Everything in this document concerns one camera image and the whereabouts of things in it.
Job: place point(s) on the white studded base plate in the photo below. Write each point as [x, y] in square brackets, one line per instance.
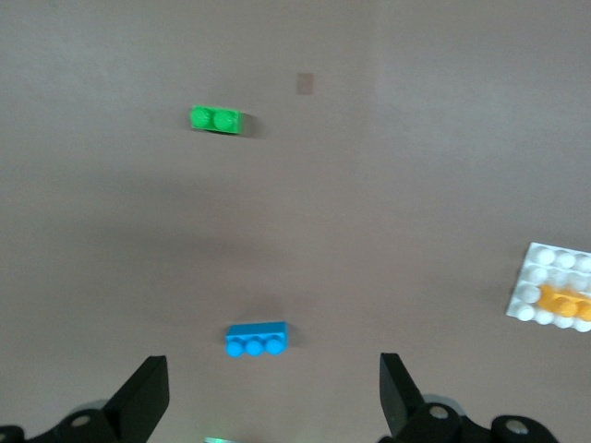
[538, 258]

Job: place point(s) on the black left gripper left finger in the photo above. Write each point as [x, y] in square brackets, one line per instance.
[138, 401]

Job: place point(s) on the yellow two-stud toy block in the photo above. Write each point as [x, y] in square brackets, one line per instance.
[561, 302]

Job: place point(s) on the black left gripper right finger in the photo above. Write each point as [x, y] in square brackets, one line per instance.
[406, 410]

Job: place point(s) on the small brown tape patch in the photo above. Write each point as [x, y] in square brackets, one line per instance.
[305, 85]

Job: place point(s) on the green two-stud toy block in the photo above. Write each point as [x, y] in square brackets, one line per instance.
[214, 119]

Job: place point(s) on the blue three-stud toy block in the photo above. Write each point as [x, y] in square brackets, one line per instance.
[256, 339]

